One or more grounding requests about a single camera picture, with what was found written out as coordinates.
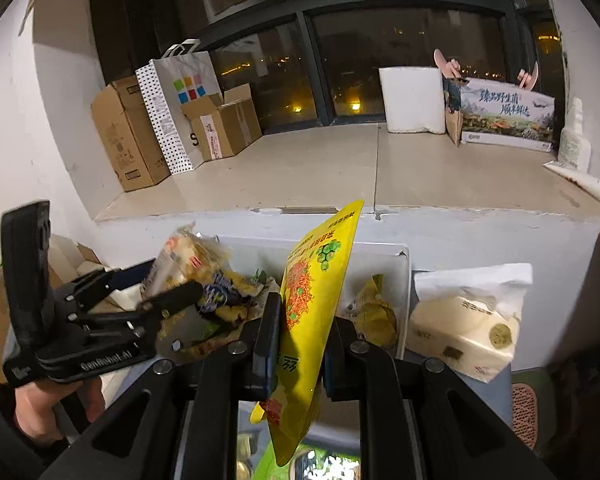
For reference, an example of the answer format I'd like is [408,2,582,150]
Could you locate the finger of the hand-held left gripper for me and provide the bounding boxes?
[82,280,205,342]
[55,259,153,307]

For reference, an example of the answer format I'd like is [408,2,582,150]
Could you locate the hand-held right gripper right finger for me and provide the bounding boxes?
[322,317,556,480]

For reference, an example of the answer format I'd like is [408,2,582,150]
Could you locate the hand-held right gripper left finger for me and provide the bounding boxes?
[40,292,283,480]

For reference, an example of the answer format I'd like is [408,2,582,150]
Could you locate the long beige cartoon snack packet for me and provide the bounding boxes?
[157,310,253,363]

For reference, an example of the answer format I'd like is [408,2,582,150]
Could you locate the round cracker packet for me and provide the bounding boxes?
[142,227,231,301]

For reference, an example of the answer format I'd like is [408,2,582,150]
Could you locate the black chip packet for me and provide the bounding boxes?
[200,270,261,323]

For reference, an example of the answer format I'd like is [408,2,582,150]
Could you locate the olive yellow snack packet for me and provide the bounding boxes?
[350,274,400,351]

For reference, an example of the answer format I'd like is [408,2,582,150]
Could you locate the white cardboard box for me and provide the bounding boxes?
[200,232,411,361]

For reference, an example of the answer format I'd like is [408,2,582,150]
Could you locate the person's left forearm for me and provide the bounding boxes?
[0,382,73,471]

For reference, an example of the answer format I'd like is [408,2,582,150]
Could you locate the person's left hand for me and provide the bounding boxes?
[12,375,106,448]

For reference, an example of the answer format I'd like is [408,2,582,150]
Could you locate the green snack packet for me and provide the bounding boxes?
[252,437,361,480]

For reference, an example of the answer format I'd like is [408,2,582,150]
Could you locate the cream tissue pack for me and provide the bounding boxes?
[405,262,533,383]

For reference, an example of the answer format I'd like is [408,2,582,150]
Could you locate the large cardboard box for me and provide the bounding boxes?
[91,76,172,193]

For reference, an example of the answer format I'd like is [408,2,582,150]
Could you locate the polka dot paper bag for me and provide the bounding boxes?
[135,39,226,176]

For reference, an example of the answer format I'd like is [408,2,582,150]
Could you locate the small cardboard box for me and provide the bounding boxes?
[180,84,263,162]

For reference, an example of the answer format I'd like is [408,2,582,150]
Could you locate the pink grid panel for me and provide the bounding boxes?
[511,382,540,451]

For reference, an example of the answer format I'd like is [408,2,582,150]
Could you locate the white foam box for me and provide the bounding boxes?
[378,66,447,135]

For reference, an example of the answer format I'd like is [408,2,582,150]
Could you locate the landscape printed carton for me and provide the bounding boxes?
[442,76,557,153]

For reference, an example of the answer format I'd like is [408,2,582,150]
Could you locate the white tube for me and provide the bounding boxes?
[542,160,600,208]

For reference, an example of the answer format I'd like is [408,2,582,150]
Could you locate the dark window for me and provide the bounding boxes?
[87,0,566,133]

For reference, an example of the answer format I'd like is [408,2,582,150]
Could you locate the pink toy figure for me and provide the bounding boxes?
[432,49,463,81]
[516,62,541,92]

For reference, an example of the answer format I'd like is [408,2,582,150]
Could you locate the white plastic bottle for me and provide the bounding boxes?
[557,97,593,171]

